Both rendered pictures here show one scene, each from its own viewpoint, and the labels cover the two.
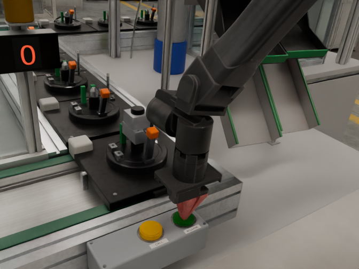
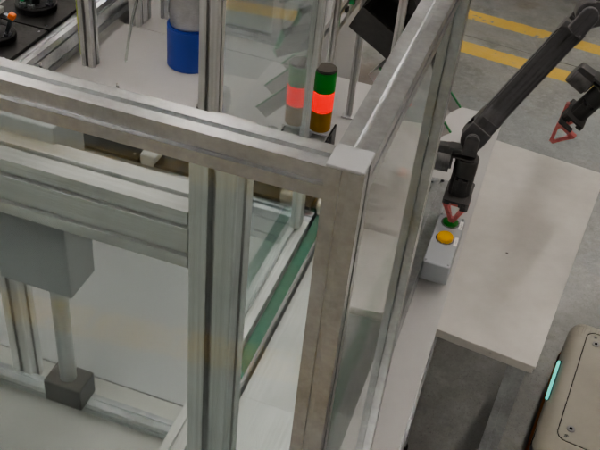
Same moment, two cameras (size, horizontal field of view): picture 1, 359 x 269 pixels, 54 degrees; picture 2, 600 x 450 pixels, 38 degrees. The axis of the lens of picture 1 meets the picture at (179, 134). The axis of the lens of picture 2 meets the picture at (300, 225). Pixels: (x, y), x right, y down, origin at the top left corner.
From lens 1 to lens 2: 183 cm
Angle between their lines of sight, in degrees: 34
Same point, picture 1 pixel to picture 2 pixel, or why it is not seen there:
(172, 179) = (457, 198)
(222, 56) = (492, 121)
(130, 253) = (450, 254)
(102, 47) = (63, 54)
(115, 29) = (93, 26)
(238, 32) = (500, 106)
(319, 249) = (506, 206)
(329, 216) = (494, 180)
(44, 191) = not seen: hidden behind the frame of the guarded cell
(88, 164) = not seen: hidden behind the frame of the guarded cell
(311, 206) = (478, 178)
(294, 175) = not seen: hidden behind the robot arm
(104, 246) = (434, 257)
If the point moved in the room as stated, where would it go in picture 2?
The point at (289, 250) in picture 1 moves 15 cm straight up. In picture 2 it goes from (492, 215) to (504, 172)
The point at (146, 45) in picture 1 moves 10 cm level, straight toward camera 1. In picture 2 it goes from (103, 22) to (118, 34)
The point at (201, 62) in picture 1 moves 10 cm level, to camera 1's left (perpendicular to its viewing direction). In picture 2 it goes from (478, 126) to (446, 137)
